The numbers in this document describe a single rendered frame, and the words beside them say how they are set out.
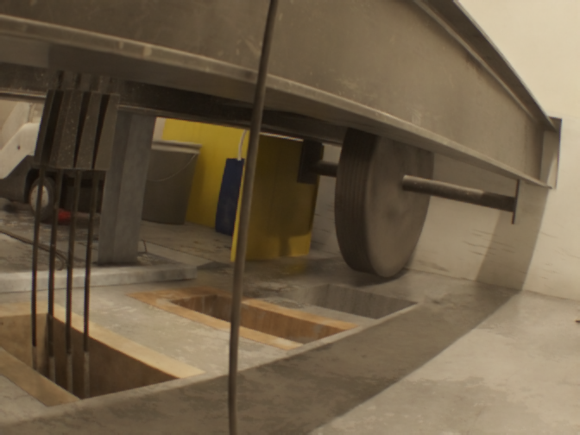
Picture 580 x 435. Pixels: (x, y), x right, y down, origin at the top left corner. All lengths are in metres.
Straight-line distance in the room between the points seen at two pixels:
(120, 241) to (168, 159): 1.04
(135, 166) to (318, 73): 1.22
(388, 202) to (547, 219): 0.73
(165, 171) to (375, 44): 2.11
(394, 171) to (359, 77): 1.36
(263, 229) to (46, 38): 2.09
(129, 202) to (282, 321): 0.57
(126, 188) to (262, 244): 0.68
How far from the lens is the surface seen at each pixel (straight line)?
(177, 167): 2.94
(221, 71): 0.50
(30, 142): 2.48
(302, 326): 1.62
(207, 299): 1.72
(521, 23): 2.78
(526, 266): 2.61
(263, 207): 2.39
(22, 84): 1.40
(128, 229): 1.95
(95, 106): 1.02
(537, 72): 2.71
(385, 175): 2.17
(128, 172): 1.92
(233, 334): 0.54
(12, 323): 1.25
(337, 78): 0.81
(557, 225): 2.58
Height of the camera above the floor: 0.36
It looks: 5 degrees down
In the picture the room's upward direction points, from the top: 9 degrees clockwise
